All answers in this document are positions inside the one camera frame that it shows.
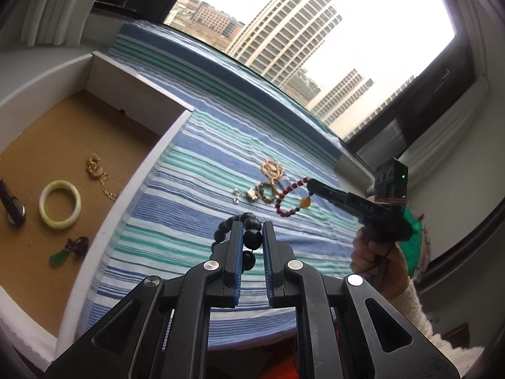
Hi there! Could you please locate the pale jade bangle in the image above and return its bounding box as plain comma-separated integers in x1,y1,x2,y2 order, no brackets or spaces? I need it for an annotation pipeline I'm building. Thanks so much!
38,179,82,230

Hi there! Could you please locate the tall tower building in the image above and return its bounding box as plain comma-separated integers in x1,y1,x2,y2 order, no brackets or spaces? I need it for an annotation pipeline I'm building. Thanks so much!
226,0,343,87

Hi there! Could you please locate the person's right hand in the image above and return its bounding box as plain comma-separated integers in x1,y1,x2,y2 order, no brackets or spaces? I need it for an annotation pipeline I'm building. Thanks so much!
350,231,411,297

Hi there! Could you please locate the low brown building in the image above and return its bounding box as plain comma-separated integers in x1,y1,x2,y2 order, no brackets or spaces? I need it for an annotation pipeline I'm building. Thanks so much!
191,2,245,39

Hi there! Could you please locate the person's right forearm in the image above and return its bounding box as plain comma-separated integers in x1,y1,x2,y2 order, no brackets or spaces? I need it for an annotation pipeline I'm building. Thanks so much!
389,278,486,379

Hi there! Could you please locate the green and beige bag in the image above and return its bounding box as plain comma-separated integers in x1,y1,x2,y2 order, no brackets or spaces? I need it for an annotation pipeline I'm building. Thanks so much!
402,209,429,281

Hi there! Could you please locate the gold bead necklace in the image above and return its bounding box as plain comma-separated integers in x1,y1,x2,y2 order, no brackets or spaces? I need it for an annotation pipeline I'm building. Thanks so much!
260,159,287,184

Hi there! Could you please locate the window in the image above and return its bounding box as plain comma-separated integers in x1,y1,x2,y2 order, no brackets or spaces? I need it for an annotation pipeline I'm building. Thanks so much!
91,0,490,159

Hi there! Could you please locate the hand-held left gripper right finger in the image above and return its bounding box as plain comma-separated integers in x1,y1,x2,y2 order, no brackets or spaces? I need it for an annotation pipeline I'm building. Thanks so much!
262,220,460,379

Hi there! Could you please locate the shorter tower building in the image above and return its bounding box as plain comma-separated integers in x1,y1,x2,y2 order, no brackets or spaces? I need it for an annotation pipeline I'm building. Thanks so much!
308,69,375,125

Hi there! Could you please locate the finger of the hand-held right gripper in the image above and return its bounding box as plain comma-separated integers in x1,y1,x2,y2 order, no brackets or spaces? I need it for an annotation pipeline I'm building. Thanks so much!
308,179,358,202
310,186,361,217

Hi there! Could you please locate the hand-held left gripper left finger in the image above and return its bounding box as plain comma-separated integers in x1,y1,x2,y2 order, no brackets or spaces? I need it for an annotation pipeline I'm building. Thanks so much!
45,220,245,379

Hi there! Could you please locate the white cardboard box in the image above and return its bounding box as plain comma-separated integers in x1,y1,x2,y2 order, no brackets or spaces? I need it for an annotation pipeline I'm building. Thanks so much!
0,49,196,364

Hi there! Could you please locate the green pendant with dark knot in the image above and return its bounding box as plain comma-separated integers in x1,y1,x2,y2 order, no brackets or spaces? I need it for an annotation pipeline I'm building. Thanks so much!
48,236,90,267

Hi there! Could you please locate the red bead bracelet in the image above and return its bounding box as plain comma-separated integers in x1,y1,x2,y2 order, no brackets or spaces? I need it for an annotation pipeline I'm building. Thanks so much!
275,176,313,219

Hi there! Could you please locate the gold chain pendant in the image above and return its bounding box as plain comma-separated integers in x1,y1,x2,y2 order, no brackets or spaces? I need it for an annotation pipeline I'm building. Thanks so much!
86,154,119,202

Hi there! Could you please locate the black bead bracelet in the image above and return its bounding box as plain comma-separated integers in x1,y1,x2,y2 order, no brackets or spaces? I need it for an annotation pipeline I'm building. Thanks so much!
211,212,263,273

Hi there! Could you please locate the wooden bead bracelet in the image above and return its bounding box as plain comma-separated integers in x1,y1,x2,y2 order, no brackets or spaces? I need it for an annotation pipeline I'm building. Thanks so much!
256,182,279,205

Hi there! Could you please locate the dark wrist watch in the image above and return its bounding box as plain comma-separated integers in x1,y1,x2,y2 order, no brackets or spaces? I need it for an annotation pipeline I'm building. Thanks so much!
0,179,27,227

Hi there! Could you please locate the white curtain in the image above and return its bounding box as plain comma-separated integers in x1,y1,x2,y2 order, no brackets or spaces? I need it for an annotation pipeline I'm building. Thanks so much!
20,0,111,46

